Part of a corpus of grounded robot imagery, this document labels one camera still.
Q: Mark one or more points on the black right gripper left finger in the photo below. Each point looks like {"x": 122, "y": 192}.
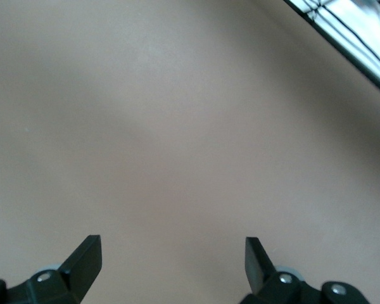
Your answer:
{"x": 82, "y": 272}

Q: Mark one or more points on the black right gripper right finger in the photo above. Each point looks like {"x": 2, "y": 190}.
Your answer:
{"x": 259, "y": 272}

